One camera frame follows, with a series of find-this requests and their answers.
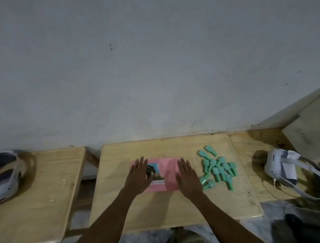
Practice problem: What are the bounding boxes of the person's right hand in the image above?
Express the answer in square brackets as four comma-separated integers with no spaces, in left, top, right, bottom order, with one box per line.
[175,158,204,200]

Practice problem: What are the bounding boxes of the person's left hand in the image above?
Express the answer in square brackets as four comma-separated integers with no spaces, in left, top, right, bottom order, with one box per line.
[124,157,156,196]

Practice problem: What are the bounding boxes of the pink box lid with picture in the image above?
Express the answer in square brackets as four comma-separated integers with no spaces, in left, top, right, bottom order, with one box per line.
[130,158,182,193]

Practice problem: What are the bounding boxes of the group of green small bottles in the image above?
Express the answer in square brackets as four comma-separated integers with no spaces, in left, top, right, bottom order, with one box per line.
[197,146,237,191]

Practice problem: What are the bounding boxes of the person's left forearm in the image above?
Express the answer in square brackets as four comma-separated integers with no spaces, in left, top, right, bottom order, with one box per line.
[76,188,139,243]

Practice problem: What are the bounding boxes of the person's right forearm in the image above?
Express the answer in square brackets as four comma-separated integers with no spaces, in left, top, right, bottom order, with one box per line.
[194,193,264,243]

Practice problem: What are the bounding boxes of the white handwritten cardboard box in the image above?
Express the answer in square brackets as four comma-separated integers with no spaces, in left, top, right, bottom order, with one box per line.
[282,115,320,161]

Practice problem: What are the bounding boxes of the patterned shorts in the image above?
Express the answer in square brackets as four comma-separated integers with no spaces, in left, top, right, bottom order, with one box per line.
[166,226,215,243]

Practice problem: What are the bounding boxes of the white and grey headset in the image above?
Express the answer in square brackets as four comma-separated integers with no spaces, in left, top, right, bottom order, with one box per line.
[0,150,23,202]

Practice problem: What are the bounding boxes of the thin white cable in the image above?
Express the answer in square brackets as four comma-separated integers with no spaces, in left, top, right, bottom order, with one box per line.
[262,178,300,201]

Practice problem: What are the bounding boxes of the white headset with strap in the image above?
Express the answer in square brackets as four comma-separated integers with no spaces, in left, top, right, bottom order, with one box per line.
[264,148,320,201]

